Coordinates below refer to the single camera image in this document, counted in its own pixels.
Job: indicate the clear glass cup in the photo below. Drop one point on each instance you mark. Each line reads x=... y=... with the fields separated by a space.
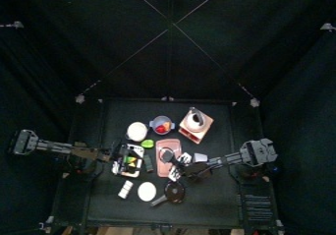
x=166 y=155

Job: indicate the pink plastic tray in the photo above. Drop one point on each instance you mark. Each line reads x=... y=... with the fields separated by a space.
x=174 y=144

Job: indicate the green toy lime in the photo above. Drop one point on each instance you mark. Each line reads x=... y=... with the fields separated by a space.
x=147 y=143

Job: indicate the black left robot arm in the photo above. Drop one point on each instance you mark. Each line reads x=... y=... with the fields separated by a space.
x=49 y=145

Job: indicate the dark green block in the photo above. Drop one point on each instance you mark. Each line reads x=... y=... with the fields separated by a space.
x=149 y=163

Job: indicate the white round bowl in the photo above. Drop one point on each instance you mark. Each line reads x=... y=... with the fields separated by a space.
x=137 y=131

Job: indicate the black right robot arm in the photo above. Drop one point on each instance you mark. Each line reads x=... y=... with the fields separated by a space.
x=245 y=155

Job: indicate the small white box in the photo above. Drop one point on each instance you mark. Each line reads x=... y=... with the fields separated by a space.
x=126 y=189

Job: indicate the wooden toy coffee grinder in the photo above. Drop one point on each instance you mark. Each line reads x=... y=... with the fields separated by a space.
x=197 y=124

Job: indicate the grey frame corner bracket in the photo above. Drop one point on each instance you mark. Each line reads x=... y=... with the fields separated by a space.
x=327 y=26
x=79 y=98
x=255 y=102
x=18 y=25

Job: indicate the red toy food piece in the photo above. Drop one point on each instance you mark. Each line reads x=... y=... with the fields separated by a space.
x=161 y=129

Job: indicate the blue toy cooking pot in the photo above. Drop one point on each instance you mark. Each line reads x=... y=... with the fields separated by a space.
x=162 y=125

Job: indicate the white round plate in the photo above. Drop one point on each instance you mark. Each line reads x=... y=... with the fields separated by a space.
x=147 y=191

